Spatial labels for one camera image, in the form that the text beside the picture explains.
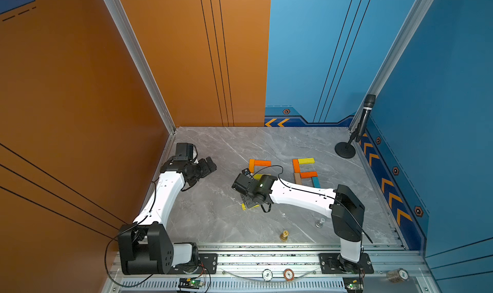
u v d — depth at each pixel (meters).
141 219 0.42
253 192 0.60
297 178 0.97
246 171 0.74
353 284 0.71
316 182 0.97
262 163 1.03
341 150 1.11
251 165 1.02
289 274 0.71
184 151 0.65
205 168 0.74
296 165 1.02
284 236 0.77
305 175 0.97
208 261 0.74
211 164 0.76
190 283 0.71
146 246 0.41
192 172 0.68
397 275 0.66
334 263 0.72
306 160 1.04
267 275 0.71
